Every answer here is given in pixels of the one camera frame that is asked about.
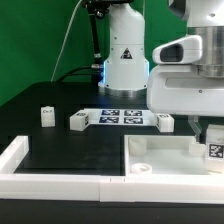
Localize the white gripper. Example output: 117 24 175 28
147 65 224 142

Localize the white square tabletop part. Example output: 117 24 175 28
124 135 208 176

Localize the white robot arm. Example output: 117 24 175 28
99 0 224 133

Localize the white U-shaped fence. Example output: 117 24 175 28
0 136 224 204

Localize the white marker tag sheet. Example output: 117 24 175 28
84 108 155 126

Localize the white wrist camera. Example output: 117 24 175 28
152 35 203 65

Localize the black cable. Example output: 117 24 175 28
57 65 94 83

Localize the white cable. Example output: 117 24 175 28
50 0 84 83

